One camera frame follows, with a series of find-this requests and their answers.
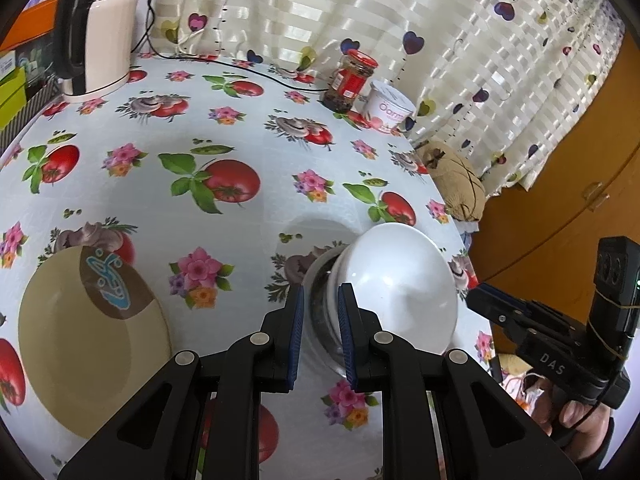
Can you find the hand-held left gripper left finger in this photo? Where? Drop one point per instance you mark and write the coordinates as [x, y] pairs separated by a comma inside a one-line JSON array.
[[295, 335]]

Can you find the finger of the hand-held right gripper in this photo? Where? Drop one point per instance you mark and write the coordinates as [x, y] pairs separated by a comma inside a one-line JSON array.
[[495, 317], [505, 294]]

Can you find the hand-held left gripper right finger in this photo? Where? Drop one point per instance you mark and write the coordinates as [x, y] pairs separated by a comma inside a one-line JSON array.
[[347, 335]]

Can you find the stainless steel bowl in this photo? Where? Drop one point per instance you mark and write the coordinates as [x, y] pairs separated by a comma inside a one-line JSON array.
[[315, 300]]

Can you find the beige plate with brown patch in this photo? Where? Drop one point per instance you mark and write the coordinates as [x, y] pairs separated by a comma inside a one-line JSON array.
[[75, 360]]

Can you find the person's right hand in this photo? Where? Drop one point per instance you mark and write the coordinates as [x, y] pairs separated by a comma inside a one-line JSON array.
[[570, 412]]

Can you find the floral patterned cloth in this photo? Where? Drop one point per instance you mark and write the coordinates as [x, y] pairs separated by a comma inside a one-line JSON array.
[[515, 385]]

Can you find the wooden cabinet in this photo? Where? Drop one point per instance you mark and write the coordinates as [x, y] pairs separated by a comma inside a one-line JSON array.
[[550, 210]]

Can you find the brown cushion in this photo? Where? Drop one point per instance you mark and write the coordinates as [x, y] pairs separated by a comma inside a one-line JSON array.
[[455, 180]]

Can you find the floral vegetable print tablecloth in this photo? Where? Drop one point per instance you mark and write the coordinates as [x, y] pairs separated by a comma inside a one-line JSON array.
[[280, 160]]

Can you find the white yogurt cup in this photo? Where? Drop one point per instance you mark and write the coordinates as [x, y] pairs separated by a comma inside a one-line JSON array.
[[387, 110]]

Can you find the glass jar with red label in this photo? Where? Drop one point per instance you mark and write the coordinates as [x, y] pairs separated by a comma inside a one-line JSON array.
[[347, 82]]

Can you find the cream curtain with heart print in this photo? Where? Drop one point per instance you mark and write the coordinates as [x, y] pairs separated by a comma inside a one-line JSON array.
[[400, 10]]

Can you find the white kettle base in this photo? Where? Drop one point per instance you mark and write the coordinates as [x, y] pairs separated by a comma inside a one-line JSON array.
[[100, 94]]

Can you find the striped grey tray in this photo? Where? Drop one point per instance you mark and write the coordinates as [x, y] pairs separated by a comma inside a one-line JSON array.
[[37, 105]]

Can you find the cream and steel electric kettle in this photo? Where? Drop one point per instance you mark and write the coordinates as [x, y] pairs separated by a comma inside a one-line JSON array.
[[107, 35]]

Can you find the green box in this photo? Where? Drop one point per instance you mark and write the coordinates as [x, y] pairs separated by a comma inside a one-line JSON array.
[[10, 100]]

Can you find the dark patterned box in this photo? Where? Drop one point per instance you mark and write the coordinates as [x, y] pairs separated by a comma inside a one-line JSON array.
[[35, 60]]

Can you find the orange box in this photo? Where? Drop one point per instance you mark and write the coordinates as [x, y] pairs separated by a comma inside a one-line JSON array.
[[30, 25]]

